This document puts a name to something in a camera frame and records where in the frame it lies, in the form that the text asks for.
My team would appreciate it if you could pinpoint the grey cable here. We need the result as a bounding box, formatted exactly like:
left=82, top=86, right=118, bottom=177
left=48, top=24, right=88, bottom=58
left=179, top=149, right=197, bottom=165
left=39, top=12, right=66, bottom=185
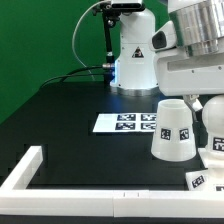
left=71, top=0, right=111, bottom=69

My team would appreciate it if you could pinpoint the white marker sheet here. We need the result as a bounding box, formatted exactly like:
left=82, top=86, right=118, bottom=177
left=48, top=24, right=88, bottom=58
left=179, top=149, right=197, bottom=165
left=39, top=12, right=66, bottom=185
left=93, top=113, right=156, bottom=133

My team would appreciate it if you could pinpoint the white frame wall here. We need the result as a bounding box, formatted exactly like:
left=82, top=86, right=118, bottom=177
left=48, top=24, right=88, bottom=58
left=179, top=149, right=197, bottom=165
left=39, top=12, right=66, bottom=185
left=0, top=146, right=224, bottom=218

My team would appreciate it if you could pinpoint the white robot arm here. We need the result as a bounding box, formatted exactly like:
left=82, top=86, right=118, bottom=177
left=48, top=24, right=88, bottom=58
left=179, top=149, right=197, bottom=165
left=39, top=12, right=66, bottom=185
left=111, top=0, right=224, bottom=110

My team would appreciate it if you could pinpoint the white lamp base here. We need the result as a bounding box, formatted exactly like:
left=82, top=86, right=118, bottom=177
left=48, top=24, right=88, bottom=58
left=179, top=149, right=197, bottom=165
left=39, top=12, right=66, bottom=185
left=185, top=148, right=224, bottom=192

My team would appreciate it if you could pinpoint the white light bulb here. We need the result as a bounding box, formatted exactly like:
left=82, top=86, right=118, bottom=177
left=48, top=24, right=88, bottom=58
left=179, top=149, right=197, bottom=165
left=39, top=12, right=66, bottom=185
left=202, top=95, right=224, bottom=156

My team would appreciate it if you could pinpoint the black cable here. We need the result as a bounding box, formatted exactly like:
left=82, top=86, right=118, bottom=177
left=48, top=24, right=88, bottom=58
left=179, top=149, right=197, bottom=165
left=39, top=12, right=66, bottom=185
left=40, top=65, right=111, bottom=89

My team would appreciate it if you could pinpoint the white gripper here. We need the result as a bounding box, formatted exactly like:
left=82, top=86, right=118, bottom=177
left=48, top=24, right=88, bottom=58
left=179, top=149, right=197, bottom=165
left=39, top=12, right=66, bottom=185
left=149, top=21, right=224, bottom=121

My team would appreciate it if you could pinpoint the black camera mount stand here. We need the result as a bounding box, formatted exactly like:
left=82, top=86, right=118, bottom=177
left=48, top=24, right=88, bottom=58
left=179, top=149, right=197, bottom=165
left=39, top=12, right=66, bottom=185
left=93, top=0, right=146, bottom=89

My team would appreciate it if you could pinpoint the white lamp shade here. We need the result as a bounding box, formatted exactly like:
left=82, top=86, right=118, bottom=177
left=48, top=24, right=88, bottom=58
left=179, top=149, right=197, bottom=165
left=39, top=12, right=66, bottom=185
left=151, top=99, right=196, bottom=162

